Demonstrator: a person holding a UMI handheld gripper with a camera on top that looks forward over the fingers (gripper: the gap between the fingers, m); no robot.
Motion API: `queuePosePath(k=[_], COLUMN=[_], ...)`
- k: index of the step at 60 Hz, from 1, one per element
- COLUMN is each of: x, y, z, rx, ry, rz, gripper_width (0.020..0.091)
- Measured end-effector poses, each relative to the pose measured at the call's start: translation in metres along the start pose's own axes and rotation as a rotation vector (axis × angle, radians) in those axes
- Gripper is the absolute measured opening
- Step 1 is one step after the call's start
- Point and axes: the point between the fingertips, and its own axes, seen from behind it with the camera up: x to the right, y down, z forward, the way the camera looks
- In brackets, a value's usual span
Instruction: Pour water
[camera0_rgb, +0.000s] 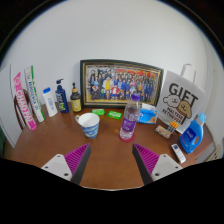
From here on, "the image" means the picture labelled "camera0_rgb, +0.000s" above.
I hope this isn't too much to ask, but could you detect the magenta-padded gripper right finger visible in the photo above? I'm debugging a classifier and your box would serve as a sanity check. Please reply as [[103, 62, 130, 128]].
[[131, 143, 184, 186]]

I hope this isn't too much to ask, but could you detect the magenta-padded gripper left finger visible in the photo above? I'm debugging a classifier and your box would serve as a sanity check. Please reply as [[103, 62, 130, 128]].
[[40, 142, 92, 186]]

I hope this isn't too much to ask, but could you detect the clear purple-capped water bottle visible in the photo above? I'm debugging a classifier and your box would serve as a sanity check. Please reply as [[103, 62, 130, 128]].
[[119, 93, 142, 141]]

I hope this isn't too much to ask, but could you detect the flat round red coaster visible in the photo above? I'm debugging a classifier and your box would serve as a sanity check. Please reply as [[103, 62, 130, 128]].
[[118, 132, 137, 144]]

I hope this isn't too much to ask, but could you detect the small patterned packet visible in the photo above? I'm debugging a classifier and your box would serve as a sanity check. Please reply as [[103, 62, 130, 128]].
[[154, 124, 172, 140]]

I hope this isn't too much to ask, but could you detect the white remote control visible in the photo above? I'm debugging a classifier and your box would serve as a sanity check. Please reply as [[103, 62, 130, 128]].
[[170, 142, 187, 164]]

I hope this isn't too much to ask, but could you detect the blue patterned mug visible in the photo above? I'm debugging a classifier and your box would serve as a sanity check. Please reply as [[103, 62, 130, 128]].
[[74, 112, 101, 139]]

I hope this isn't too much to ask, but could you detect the colourful puzzle cube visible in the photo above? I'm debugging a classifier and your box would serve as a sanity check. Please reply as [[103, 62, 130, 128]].
[[167, 121, 179, 134]]

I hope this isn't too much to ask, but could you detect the blue tissue pack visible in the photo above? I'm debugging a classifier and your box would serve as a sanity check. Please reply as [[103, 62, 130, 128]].
[[137, 102, 159, 125]]

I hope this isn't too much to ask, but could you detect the blue detergent bottle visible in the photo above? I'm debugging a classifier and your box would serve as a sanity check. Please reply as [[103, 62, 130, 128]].
[[179, 112, 207, 155]]

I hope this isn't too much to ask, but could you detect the amber pump bottle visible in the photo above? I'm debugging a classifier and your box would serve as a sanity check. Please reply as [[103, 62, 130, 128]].
[[69, 82, 83, 113]]

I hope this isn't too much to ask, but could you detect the dark blue pump bottle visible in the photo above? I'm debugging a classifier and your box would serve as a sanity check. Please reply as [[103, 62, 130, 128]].
[[54, 78, 70, 114]]

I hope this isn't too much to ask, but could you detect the white blue-capped bottle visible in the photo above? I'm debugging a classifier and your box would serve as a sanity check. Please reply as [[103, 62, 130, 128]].
[[42, 87, 59, 118]]

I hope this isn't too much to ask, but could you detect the white paper gift bag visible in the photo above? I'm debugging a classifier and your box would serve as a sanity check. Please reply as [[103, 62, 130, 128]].
[[155, 63, 207, 134]]

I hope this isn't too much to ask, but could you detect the white lettered tube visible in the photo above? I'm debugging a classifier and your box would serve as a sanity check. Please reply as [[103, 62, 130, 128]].
[[23, 65, 46, 123]]

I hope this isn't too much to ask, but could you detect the pink lettered tube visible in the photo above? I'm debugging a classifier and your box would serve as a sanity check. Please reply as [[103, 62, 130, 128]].
[[12, 71, 38, 131]]

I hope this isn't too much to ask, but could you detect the green crate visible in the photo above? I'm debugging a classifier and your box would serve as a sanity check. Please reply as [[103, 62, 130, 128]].
[[0, 124, 6, 158]]

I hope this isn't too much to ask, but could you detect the framed group photo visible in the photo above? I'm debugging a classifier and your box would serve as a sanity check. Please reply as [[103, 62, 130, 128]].
[[79, 58, 165, 109]]

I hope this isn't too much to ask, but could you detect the white refrigerator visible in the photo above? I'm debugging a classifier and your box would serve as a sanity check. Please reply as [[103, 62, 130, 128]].
[[0, 64, 18, 149]]

